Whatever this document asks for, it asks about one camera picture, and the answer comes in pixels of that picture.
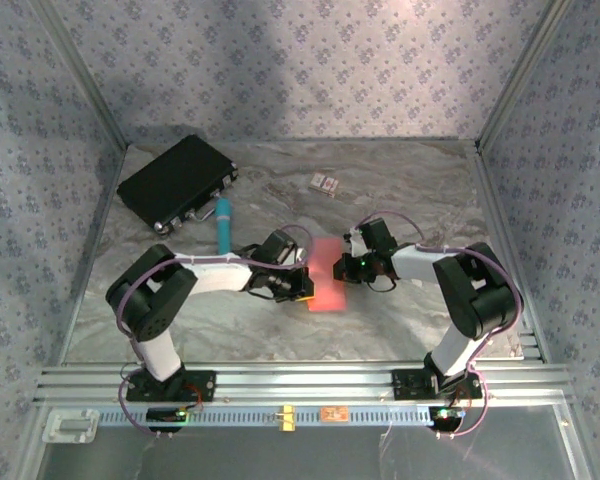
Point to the pink paper sheet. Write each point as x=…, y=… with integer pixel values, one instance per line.
x=327, y=280

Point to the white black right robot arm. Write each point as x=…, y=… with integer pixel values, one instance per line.
x=420, y=262

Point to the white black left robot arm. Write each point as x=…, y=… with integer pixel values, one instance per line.
x=215, y=275

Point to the small playing card box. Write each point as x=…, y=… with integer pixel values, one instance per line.
x=324, y=184

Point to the teal cylinder with pink band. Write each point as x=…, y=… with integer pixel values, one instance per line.
x=224, y=230

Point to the orange tag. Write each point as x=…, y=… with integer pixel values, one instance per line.
x=335, y=414

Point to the yellow clip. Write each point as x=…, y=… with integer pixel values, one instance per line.
x=286, y=417

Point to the black briefcase with metal latches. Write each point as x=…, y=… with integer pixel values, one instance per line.
x=175, y=180

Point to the black board with green light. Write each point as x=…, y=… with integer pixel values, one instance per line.
x=165, y=415
x=446, y=417

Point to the aluminium mounting rail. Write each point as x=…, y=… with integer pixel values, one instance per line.
x=305, y=382

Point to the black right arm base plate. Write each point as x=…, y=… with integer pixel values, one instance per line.
x=405, y=385

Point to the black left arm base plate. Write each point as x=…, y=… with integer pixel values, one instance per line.
x=207, y=385

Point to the grey metal bracket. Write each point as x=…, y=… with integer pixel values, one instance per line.
x=70, y=426

